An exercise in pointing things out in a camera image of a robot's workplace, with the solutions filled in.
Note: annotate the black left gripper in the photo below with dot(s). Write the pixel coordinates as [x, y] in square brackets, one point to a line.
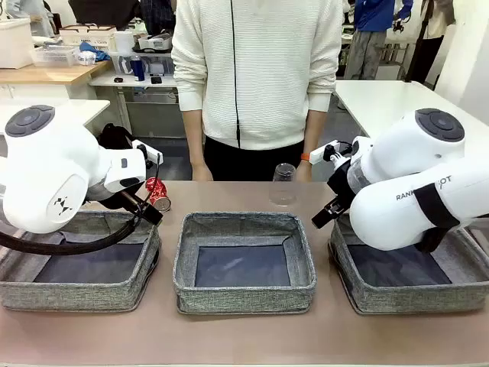
[114, 199]

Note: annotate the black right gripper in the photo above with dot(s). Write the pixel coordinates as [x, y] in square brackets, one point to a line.
[342, 183]

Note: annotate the crushed red cola can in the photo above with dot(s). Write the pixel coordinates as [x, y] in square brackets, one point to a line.
[157, 191]

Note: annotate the clear plastic cup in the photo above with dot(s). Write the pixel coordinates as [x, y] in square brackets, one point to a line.
[284, 187]

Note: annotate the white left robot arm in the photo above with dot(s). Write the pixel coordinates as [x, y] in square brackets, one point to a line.
[49, 172]

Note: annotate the person's right forearm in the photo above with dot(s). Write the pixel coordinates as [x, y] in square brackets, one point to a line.
[194, 134]

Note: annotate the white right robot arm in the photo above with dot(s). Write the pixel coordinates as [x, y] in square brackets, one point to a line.
[401, 221]

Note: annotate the person's left forearm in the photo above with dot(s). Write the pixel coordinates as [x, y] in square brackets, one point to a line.
[315, 130]

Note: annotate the person's left hand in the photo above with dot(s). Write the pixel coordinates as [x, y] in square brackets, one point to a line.
[304, 174]

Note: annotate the person's right hand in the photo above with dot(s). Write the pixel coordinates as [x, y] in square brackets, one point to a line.
[201, 174]

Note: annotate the orange wristwatch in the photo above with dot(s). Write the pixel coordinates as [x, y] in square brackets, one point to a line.
[305, 156]

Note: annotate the black backpack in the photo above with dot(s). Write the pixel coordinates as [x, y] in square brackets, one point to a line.
[114, 137]

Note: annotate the grey fabric basket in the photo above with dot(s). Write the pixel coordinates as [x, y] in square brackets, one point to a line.
[76, 296]
[412, 298]
[244, 298]

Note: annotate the large white table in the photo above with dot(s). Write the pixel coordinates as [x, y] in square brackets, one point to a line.
[382, 99]

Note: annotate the white desk with shelf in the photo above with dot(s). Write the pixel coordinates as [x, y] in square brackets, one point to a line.
[130, 82]

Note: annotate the black phone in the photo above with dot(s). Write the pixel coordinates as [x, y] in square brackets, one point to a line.
[156, 80]

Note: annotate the blue bottle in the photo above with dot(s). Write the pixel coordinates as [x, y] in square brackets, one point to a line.
[137, 69]

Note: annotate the clear storage bin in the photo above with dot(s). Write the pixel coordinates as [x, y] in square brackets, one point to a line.
[160, 63]

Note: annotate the person in white sweater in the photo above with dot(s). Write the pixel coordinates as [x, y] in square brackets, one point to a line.
[260, 76]

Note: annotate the blue cloth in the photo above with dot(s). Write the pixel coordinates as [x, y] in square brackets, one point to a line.
[99, 53]

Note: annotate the small white printed box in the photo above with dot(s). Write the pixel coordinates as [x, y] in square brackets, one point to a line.
[86, 58]

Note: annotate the wooden top table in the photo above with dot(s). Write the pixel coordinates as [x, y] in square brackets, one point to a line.
[46, 74]

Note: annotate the person in blue jacket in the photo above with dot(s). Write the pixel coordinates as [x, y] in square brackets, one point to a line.
[370, 38]

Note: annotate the clear plastic basket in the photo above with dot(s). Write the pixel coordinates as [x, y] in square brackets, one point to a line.
[53, 55]

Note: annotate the white crate wooden rim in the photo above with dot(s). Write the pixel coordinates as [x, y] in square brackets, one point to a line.
[86, 38]

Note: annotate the person in beige top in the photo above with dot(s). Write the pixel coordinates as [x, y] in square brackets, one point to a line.
[431, 46]

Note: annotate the white storage box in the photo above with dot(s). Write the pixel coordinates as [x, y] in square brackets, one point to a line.
[13, 42]

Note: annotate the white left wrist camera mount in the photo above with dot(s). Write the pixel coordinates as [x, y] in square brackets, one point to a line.
[151, 153]

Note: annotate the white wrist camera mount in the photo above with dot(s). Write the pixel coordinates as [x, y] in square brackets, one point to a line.
[151, 153]
[321, 154]

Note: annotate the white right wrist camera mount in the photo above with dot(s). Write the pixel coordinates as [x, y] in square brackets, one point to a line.
[321, 154]

